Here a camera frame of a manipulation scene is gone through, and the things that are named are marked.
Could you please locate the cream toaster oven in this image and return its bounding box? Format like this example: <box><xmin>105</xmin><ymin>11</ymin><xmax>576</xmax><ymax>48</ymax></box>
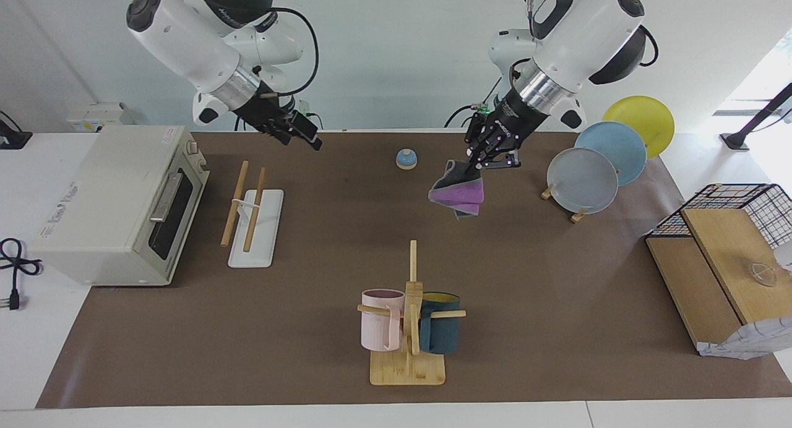
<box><xmin>28</xmin><ymin>126</ymin><xmax>210</xmax><ymax>287</ymax></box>

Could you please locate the white patterned paper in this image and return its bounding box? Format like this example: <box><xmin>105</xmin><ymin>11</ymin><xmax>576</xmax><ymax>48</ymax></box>
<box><xmin>696</xmin><ymin>317</ymin><xmax>792</xmax><ymax>361</ymax></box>

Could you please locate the black wire basket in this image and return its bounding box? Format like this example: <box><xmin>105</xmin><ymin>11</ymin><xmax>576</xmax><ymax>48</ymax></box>
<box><xmin>645</xmin><ymin>183</ymin><xmax>792</xmax><ymax>249</ymax></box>

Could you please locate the light wooden board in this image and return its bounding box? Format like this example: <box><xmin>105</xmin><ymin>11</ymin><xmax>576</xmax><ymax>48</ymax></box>
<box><xmin>681</xmin><ymin>208</ymin><xmax>792</xmax><ymax>327</ymax></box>

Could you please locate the light blue plate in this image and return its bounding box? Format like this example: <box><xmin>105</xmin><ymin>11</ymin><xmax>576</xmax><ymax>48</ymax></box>
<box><xmin>574</xmin><ymin>121</ymin><xmax>648</xmax><ymax>187</ymax></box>

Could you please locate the wooden plate rack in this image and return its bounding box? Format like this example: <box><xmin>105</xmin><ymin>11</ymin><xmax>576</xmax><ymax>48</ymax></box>
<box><xmin>541</xmin><ymin>184</ymin><xmax>588</xmax><ymax>224</ymax></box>

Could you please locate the black desk mount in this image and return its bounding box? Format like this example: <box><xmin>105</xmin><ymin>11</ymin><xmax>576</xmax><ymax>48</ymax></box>
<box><xmin>0</xmin><ymin>111</ymin><xmax>33</xmax><ymax>150</ymax></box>

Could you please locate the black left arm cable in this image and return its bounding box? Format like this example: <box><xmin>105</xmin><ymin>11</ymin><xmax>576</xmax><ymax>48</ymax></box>
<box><xmin>509</xmin><ymin>0</ymin><xmax>660</xmax><ymax>90</ymax></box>

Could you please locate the white wooden towel rack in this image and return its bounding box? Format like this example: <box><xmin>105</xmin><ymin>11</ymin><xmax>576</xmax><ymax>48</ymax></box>
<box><xmin>221</xmin><ymin>161</ymin><xmax>285</xmax><ymax>268</ymax></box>

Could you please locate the brown table mat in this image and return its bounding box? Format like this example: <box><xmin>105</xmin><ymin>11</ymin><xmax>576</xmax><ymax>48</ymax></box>
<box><xmin>35</xmin><ymin>131</ymin><xmax>792</xmax><ymax>409</ymax></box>

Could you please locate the grey plate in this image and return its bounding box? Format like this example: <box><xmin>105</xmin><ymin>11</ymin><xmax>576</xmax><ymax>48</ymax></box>
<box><xmin>547</xmin><ymin>147</ymin><xmax>619</xmax><ymax>215</ymax></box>

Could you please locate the clear glass piece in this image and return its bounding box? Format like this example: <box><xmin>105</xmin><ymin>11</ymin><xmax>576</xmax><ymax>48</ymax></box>
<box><xmin>747</xmin><ymin>261</ymin><xmax>777</xmax><ymax>287</ymax></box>

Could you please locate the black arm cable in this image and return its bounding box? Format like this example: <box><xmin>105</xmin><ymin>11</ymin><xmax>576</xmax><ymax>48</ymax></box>
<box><xmin>509</xmin><ymin>0</ymin><xmax>660</xmax><ymax>90</ymax></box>
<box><xmin>260</xmin><ymin>7</ymin><xmax>320</xmax><ymax>98</ymax></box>

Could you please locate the dark teal mug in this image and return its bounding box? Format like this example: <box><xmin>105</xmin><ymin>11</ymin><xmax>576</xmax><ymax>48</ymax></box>
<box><xmin>420</xmin><ymin>292</ymin><xmax>461</xmax><ymax>355</ymax></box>

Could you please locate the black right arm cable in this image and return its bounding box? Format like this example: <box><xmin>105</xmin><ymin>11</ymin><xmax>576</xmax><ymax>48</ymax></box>
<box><xmin>260</xmin><ymin>7</ymin><xmax>320</xmax><ymax>98</ymax></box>

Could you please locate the pink mug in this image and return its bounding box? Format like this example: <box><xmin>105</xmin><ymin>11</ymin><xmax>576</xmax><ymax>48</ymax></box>
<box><xmin>361</xmin><ymin>289</ymin><xmax>405</xmax><ymax>352</ymax></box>

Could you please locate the white power strip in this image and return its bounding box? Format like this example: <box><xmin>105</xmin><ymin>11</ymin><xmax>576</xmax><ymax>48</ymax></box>
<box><xmin>67</xmin><ymin>103</ymin><xmax>134</xmax><ymax>134</ymax></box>

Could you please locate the black base cable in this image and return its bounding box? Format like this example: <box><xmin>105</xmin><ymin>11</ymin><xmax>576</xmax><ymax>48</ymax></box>
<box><xmin>444</xmin><ymin>75</ymin><xmax>503</xmax><ymax>129</ymax></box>

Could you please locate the yellow plate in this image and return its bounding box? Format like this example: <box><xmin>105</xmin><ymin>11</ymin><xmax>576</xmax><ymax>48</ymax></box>
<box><xmin>602</xmin><ymin>95</ymin><xmax>676</xmax><ymax>158</ymax></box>

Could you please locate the wooden mug tree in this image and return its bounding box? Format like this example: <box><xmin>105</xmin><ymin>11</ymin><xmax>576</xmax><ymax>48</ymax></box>
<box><xmin>357</xmin><ymin>240</ymin><xmax>467</xmax><ymax>386</ymax></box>

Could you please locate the black power cable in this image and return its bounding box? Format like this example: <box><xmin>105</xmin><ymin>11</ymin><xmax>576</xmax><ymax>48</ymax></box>
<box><xmin>0</xmin><ymin>238</ymin><xmax>43</xmax><ymax>311</ymax></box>

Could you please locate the purple grey towel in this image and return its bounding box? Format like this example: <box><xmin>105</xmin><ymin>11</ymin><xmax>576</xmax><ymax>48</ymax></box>
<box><xmin>428</xmin><ymin>160</ymin><xmax>484</xmax><ymax>220</ymax></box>

